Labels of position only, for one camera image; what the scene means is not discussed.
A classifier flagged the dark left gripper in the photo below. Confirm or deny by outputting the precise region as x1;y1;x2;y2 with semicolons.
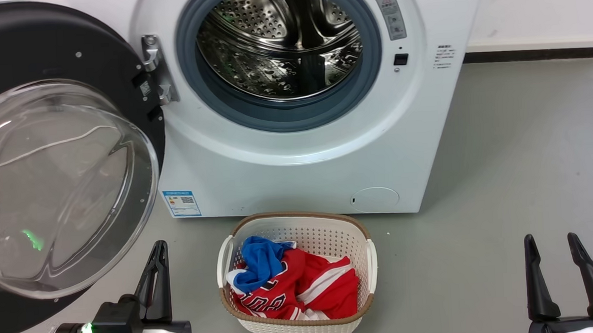
87;240;174;333

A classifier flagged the black round glass washer door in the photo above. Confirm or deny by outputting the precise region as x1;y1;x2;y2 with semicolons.
0;0;178;333

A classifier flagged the white front-load washing machine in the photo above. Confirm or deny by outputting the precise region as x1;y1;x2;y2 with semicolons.
128;0;500;228

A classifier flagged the metal door hinge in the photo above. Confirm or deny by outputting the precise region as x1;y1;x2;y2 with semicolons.
140;33;180;107

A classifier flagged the blue energy label sticker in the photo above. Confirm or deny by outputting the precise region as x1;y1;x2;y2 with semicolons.
162;189;203;219

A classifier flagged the blue garment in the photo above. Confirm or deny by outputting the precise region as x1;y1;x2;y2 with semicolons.
230;234;300;295

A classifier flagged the white perforated laundry basket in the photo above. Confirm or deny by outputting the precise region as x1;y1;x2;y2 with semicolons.
214;207;382;333

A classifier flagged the red basketball jersey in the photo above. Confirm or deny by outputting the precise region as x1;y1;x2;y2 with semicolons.
228;244;362;326

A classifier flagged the small black text sticker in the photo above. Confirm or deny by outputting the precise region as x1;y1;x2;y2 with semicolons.
432;44;457;70

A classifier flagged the steel perforated washer drum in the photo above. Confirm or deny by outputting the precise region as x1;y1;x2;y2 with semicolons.
194;0;367;105

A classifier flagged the grey warning sticker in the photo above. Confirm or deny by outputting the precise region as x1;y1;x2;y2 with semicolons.
375;0;407;42

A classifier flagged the white power cable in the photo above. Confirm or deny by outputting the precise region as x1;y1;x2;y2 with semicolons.
0;124;129;253

